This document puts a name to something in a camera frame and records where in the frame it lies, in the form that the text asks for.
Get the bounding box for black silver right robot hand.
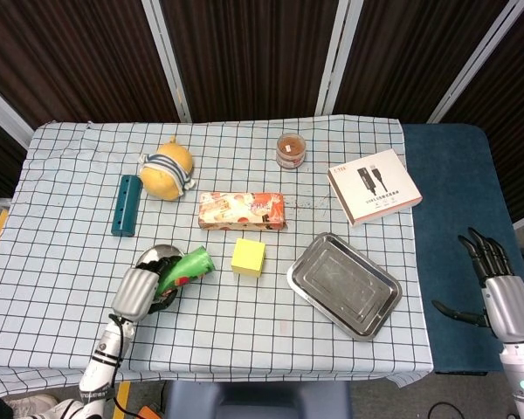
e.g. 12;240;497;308
431;226;524;344

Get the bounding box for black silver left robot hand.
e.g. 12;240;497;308
111;255;189;323

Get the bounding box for green snack can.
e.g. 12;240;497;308
156;246;215;300

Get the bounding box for yellow cube block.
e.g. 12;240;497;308
231;237;267;278

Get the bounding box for teal rectangular bar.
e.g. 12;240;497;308
110;174;142;238

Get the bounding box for dark blue table pad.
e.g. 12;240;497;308
401;123;524;376

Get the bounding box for white checkered tablecloth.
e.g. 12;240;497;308
0;113;435;396

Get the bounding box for yellow plush toy striped cloth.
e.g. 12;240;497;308
138;135;197;203

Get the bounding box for orange printed snack box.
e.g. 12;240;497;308
197;191;289;232

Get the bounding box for white sneaker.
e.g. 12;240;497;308
3;394;59;418

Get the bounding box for dark blue chair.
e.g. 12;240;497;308
163;381;353;419

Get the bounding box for rectangular steel tray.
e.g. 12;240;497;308
286;231;403;342

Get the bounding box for small clear jar brown contents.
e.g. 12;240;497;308
275;133;307;170

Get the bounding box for dark brown folding screen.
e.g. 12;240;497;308
0;0;524;228

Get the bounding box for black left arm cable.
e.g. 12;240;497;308
107;313;133;419

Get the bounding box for black floor cable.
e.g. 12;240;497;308
427;402;468;419

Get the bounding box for white usb cable box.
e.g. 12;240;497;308
327;148;424;228

